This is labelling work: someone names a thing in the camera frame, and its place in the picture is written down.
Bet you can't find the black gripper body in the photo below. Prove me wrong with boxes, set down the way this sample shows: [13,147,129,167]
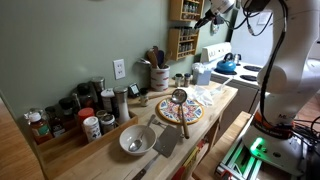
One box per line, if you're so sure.
[194,9,220,29]

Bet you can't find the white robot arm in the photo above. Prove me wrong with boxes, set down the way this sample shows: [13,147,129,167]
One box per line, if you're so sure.
[241,0,319,176]

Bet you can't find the spice jar blue lid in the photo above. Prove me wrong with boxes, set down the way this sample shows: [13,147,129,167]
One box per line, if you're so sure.
[184,73,191,87]

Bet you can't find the spice jar dark lid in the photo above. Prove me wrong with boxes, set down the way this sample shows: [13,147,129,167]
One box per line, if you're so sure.
[175,73,183,87]

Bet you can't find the small jar on counter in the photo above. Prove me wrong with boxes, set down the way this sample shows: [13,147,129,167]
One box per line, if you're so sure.
[140,88,149,107]

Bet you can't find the upper wooden spice rack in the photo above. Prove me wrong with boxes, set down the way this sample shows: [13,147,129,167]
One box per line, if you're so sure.
[169,0,204,22]

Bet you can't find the wooden spice rack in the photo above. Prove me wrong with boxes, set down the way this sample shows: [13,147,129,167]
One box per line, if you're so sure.
[167,27,199,60]
[169,0,204,22]

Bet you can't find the lower wooden spice rack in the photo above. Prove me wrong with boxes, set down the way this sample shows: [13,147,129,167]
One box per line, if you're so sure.
[167,27,199,60]

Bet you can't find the blue kettle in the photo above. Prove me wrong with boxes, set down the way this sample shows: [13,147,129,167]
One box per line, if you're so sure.
[216,53,236,73]

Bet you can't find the grey-blue tissue box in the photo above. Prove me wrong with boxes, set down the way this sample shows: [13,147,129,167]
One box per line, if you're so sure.
[193,67,211,85]

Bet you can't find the white plastic spatula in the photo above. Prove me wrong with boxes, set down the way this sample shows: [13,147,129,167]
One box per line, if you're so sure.
[210,78,233,95]

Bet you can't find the crumpled white paper towel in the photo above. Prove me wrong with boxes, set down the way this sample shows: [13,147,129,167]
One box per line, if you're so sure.
[184,86,213,106]

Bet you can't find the white utensil crock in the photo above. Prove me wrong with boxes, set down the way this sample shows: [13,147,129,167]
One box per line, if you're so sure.
[150,65,170,92]

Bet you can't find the colourful floral ceramic plate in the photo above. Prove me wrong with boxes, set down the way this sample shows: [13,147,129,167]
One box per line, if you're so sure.
[157,98,204,124]

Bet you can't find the small black kitchen timer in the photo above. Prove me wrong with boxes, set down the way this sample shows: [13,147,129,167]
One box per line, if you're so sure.
[128,83,140,98]

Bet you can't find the silver fork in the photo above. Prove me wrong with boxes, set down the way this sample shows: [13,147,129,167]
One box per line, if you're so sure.
[152,119,167,128]

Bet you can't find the steel pepper grinder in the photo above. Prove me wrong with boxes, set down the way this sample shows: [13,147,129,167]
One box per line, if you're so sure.
[113,86,130,124]

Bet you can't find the metal turner spatula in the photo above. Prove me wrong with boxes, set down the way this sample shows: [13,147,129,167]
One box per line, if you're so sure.
[132,125,180,180]

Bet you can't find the white ceramic bowl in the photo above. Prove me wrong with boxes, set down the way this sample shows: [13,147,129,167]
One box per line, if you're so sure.
[119,125,157,156]

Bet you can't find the metal spoon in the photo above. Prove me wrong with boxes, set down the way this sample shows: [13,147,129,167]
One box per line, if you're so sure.
[128,115,156,152]

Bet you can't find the red-lid spice shaker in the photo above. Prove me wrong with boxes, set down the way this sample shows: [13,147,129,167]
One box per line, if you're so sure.
[83,116,101,142]

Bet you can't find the hot sauce bottle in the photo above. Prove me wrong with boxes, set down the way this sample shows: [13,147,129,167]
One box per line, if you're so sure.
[29,112,53,144]

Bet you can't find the wooden condiment tray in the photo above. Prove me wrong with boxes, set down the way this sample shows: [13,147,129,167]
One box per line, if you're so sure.
[33,112,138,180]

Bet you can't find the steel ladle wooden handle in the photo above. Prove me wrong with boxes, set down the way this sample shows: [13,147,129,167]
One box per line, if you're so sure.
[171,89,189,139]

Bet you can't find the white wall outlet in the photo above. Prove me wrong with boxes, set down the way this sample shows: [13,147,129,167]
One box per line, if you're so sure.
[113,59,125,80]

